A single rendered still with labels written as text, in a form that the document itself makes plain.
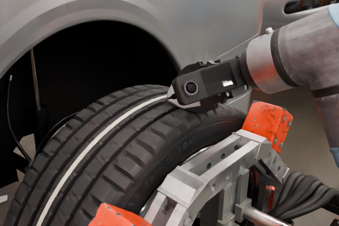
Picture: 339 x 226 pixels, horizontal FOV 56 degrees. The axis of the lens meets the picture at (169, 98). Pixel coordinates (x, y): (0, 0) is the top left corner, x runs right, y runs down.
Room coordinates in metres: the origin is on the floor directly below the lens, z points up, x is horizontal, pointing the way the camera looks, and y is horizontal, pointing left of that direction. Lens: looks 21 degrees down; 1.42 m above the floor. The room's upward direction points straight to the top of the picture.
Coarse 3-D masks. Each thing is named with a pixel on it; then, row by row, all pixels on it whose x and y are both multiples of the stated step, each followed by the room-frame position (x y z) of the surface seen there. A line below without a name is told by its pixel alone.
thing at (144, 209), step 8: (200, 152) 0.54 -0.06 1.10; (184, 160) 0.51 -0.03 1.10; (248, 168) 0.70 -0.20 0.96; (160, 184) 0.47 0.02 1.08; (248, 184) 0.71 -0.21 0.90; (248, 192) 0.71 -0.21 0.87; (152, 200) 0.45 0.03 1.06; (144, 208) 0.44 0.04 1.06; (192, 224) 0.63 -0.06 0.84; (240, 224) 0.71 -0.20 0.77
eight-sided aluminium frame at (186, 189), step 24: (216, 144) 0.54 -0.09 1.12; (240, 144) 0.56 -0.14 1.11; (264, 144) 0.55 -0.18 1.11; (192, 168) 0.46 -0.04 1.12; (216, 168) 0.46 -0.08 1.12; (240, 168) 0.49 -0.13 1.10; (264, 168) 0.61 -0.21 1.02; (288, 168) 0.66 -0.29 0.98; (168, 192) 0.42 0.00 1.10; (192, 192) 0.40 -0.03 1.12; (216, 192) 0.44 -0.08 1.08; (264, 192) 0.68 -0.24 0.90; (168, 216) 0.42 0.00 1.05; (192, 216) 0.39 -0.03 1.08
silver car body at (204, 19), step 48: (0, 0) 0.66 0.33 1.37; (48, 0) 0.73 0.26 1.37; (96, 0) 0.83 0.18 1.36; (144, 0) 0.94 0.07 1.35; (192, 0) 1.10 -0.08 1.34; (240, 0) 1.31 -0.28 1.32; (0, 48) 0.65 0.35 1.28; (192, 48) 1.10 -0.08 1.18; (240, 48) 1.33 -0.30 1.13; (240, 96) 1.36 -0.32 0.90
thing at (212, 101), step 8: (232, 56) 0.56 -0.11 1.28; (208, 64) 0.53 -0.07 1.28; (240, 64) 0.48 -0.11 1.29; (248, 72) 0.47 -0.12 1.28; (248, 80) 0.47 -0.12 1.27; (240, 88) 0.53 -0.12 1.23; (248, 88) 0.55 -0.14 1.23; (256, 88) 0.47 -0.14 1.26; (216, 96) 0.51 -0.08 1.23; (224, 96) 0.50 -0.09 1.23; (232, 96) 0.51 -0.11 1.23; (208, 104) 0.52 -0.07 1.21
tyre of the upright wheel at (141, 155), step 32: (128, 96) 0.64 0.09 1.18; (64, 128) 0.57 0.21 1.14; (96, 128) 0.54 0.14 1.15; (128, 128) 0.52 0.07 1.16; (160, 128) 0.50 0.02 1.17; (192, 128) 0.52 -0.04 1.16; (224, 128) 0.60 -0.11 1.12; (64, 160) 0.49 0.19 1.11; (96, 160) 0.47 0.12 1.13; (128, 160) 0.44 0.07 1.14; (160, 160) 0.46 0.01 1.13; (32, 192) 0.47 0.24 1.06; (64, 192) 0.44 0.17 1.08; (96, 192) 0.41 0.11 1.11; (128, 192) 0.41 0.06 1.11; (256, 192) 0.74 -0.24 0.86; (32, 224) 0.43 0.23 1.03; (64, 224) 0.39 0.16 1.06
